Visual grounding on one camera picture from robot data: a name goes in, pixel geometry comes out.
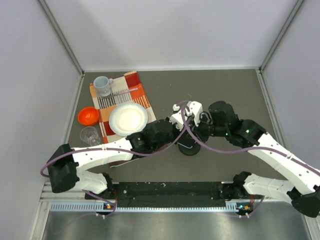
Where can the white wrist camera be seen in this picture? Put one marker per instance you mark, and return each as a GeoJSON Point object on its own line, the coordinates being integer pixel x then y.
{"type": "Point", "coordinates": [178, 117]}
{"type": "Point", "coordinates": [194, 109]}

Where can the white ceramic mug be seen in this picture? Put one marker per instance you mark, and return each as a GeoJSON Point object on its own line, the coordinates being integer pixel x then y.
{"type": "Point", "coordinates": [103, 86]}

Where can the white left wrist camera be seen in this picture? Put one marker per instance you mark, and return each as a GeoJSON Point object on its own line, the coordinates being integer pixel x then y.
{"type": "Point", "coordinates": [178, 117]}

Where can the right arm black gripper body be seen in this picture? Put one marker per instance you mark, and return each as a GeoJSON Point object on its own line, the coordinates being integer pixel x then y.
{"type": "Point", "coordinates": [205, 129]}

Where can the pink handled knife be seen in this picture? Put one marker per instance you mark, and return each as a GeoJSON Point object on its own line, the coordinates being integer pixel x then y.
{"type": "Point", "coordinates": [123, 92]}

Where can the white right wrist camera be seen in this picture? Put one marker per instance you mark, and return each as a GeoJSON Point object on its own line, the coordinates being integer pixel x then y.
{"type": "Point", "coordinates": [194, 109]}

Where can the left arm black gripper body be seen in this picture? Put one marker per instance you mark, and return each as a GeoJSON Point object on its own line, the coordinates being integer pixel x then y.
{"type": "Point", "coordinates": [172, 135]}

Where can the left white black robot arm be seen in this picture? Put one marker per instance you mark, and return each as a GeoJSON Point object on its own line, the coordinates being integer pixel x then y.
{"type": "Point", "coordinates": [68, 168]}

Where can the black phone stand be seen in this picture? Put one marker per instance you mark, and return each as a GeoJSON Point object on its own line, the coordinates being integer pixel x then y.
{"type": "Point", "coordinates": [188, 146]}

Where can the patchwork orange red placemat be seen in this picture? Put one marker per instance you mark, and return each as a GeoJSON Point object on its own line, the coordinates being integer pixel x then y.
{"type": "Point", "coordinates": [105, 105]}

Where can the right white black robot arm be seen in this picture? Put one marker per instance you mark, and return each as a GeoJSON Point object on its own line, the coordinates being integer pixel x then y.
{"type": "Point", "coordinates": [301, 187]}

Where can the white paper plate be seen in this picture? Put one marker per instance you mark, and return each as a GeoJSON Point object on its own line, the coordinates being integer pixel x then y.
{"type": "Point", "coordinates": [128, 118]}

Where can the clear plastic cup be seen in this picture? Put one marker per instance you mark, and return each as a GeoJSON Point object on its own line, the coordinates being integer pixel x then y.
{"type": "Point", "coordinates": [90, 136]}

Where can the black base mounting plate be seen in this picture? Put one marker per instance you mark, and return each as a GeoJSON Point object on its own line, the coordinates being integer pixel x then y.
{"type": "Point", "coordinates": [157, 189]}

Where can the orange plastic bowl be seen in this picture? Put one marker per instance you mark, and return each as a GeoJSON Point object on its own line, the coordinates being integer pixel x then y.
{"type": "Point", "coordinates": [88, 116]}

